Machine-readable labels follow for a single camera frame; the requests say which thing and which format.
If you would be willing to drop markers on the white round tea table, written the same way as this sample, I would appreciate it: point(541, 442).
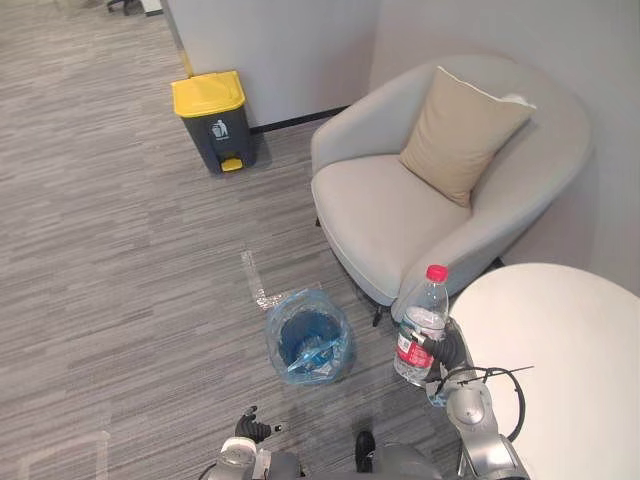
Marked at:
point(560, 370)

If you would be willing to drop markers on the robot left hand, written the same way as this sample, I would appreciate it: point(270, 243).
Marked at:
point(251, 426)

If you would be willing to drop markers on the clear tape floor marking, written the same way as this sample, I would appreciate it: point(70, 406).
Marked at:
point(257, 282)

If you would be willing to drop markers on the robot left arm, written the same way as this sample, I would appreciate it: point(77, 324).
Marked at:
point(235, 457)

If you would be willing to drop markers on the light grey armchair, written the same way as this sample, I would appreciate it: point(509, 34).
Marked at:
point(440, 185)

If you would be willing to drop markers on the beige cushion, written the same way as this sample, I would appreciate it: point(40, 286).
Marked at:
point(462, 137)

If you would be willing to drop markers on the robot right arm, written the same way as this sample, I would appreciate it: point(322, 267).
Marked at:
point(480, 430)

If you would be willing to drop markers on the clear plastic bottle red cap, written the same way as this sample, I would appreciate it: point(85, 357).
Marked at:
point(419, 327)

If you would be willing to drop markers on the small bin blue bag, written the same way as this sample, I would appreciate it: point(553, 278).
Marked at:
point(311, 340)

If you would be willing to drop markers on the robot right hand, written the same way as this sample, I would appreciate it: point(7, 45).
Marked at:
point(448, 348)

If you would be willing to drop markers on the grey trash can yellow lid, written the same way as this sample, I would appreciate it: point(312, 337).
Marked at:
point(215, 120)

